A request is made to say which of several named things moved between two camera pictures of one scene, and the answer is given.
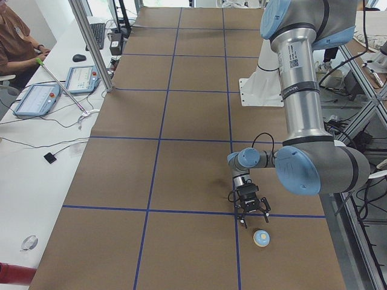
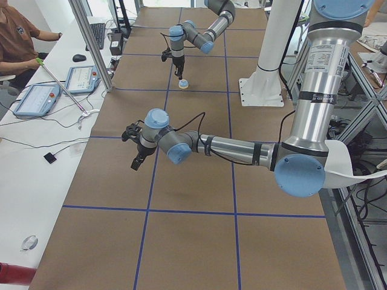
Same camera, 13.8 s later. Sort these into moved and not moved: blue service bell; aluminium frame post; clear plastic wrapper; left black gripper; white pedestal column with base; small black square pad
Moved: blue service bell; left black gripper
Not moved: white pedestal column with base; clear plastic wrapper; aluminium frame post; small black square pad
